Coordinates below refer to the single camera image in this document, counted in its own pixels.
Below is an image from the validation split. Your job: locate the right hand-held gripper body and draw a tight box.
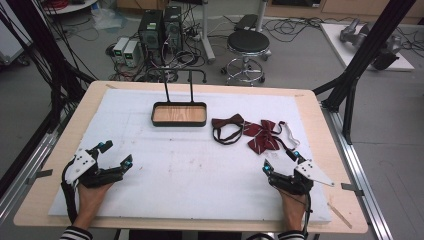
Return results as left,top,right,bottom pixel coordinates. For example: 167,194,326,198
269,159,335,196

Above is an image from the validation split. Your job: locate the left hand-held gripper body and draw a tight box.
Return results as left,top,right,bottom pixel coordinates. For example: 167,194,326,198
64,148,125,188

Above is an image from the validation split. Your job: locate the dark reddish-brown bow tie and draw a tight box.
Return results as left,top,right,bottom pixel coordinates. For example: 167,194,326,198
211,113,246,146

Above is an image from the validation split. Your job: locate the person's left hand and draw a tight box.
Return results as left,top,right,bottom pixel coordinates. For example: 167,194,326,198
74,182,114,223

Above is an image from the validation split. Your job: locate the person's right hand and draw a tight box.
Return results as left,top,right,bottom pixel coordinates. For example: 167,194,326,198
279,191,307,232

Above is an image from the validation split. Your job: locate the red striped bow tie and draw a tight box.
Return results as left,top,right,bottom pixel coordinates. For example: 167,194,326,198
242,119,301,156

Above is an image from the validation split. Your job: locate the thin wooden stick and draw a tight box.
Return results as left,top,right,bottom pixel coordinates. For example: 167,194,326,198
326,201,354,230

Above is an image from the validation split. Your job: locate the white foam mat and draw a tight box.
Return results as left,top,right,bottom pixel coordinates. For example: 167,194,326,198
48,88,333,224

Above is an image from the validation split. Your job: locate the white power supply unit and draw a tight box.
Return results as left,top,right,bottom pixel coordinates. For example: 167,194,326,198
112,36,130,63
123,39,141,68

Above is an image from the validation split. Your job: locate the black round stool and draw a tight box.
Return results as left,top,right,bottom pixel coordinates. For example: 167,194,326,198
220,29,273,86

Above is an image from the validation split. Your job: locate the white floor board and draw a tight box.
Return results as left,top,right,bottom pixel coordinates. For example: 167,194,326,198
319,22,416,72

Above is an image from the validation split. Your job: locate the black computer tower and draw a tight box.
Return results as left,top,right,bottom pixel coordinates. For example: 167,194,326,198
163,5,184,55
137,9,165,65

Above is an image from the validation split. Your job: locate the clear plastic bag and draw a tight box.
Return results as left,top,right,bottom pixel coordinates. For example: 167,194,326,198
90,7,128,32

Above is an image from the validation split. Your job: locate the black flat floor box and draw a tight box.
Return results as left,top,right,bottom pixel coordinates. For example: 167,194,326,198
234,13,260,33

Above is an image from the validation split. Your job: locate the round white table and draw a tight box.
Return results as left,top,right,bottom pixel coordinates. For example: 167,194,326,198
42,0,100,16

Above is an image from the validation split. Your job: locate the grey desk leg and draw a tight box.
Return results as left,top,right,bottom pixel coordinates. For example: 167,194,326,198
199,0,217,65

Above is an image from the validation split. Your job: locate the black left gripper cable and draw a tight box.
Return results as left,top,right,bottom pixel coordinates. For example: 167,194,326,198
60,159,80,225

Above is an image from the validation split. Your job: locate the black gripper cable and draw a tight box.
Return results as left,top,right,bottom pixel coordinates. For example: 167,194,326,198
300,192,313,240
60,159,80,225

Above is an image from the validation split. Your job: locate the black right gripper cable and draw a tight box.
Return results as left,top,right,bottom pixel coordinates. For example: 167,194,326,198
300,192,313,240

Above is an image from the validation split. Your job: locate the grey metal bracket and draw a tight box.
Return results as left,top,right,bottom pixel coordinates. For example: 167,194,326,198
340,182,365,198
25,168,54,186

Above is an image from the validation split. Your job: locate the aluminium rail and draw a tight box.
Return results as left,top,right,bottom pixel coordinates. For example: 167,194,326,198
319,99,395,240
0,109,78,225

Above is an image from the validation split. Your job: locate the wooden tray with black frame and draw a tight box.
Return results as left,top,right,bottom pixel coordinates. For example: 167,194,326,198
145,67,208,128

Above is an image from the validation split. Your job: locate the black frame post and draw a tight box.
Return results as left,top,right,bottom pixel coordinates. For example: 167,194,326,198
312,0,418,145
5,0,98,134

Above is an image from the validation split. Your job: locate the tangle of black floor cables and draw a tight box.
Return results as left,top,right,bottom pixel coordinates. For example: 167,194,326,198
105,6,209,83

